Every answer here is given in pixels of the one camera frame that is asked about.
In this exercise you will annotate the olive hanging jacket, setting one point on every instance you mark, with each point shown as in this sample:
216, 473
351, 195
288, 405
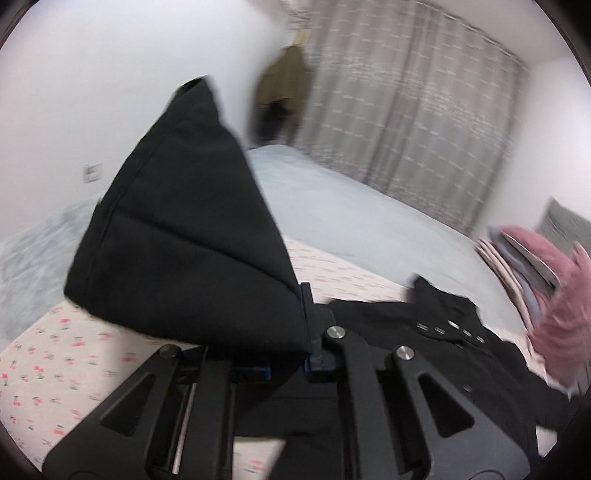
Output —
282, 76

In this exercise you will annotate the pink fleece garment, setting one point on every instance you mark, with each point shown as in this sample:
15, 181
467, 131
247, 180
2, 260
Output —
561, 318

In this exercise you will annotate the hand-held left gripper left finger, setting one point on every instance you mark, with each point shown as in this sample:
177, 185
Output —
253, 372

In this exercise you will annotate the grey pillow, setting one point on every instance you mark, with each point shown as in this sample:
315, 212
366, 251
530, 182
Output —
561, 226

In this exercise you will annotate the white wall socket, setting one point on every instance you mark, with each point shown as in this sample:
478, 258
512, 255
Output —
93, 173

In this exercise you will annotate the grey patterned curtain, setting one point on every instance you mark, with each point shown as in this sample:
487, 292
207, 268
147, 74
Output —
406, 101

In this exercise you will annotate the dark hanging garment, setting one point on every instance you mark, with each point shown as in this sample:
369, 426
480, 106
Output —
276, 121

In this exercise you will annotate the cherry print bed sheet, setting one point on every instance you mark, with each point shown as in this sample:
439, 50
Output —
60, 360

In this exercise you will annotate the black coat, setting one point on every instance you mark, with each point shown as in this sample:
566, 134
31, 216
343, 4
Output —
184, 221

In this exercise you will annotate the stack of folded clothes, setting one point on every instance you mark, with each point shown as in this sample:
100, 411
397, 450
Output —
512, 272

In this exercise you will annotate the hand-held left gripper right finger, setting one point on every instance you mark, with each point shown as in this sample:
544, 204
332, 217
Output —
305, 318

